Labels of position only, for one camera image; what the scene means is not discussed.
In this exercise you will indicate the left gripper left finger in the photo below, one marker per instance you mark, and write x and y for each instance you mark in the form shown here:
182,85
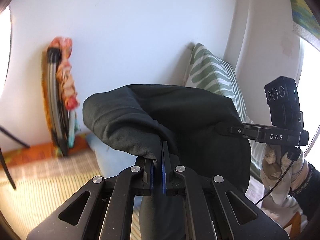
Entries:
145,182

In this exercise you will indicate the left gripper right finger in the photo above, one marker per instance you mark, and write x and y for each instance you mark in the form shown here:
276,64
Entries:
170,183

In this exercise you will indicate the dark green pants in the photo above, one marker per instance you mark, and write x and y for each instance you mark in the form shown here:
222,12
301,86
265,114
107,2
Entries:
137,118

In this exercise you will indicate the right hand white glove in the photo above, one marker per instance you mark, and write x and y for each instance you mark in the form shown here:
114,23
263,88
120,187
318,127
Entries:
282,176

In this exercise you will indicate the folded blue jeans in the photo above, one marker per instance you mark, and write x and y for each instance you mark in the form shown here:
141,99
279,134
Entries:
110,161

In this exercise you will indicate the orange mattress edge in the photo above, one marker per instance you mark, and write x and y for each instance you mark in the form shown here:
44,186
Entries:
46,151

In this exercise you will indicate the green white patterned pillow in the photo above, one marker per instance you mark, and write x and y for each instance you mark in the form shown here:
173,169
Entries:
209,72

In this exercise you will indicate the folded tripod with cloth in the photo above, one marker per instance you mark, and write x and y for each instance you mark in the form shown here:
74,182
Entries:
60,98

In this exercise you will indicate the yellow striped bed sheet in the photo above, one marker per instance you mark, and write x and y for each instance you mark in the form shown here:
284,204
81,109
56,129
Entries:
41,187

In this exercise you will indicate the black mini tripod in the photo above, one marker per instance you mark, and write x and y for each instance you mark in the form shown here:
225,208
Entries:
10,154

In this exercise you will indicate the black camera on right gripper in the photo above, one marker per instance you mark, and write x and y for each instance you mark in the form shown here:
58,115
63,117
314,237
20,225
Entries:
283,101

